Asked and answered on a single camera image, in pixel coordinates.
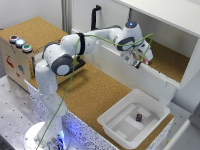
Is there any purple block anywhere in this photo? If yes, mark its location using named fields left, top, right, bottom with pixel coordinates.
left=135, top=113, right=144, bottom=122

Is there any black drawer handle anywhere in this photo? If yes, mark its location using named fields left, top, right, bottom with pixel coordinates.
left=66, top=57, right=87, bottom=73

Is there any green cable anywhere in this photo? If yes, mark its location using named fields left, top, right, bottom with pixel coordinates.
left=34, top=32, right=155, bottom=150

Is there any red button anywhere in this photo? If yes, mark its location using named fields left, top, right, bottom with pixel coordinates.
left=8, top=34, right=20, bottom=45

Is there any white plastic box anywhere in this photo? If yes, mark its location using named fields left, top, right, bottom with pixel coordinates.
left=96, top=88, right=172, bottom=150

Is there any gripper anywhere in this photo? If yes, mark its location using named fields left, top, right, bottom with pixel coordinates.
left=121, top=43, right=154, bottom=70

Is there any blue button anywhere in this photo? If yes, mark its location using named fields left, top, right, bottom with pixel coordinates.
left=14, top=38, right=27, bottom=49

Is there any white cabinet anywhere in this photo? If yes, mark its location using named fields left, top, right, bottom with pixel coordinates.
left=71, top=0, right=200, bottom=105

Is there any white sliding door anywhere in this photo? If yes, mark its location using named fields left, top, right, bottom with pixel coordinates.
left=71, top=29, right=176, bottom=98

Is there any green button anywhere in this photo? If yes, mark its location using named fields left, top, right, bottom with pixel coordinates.
left=21, top=43, right=34, bottom=54

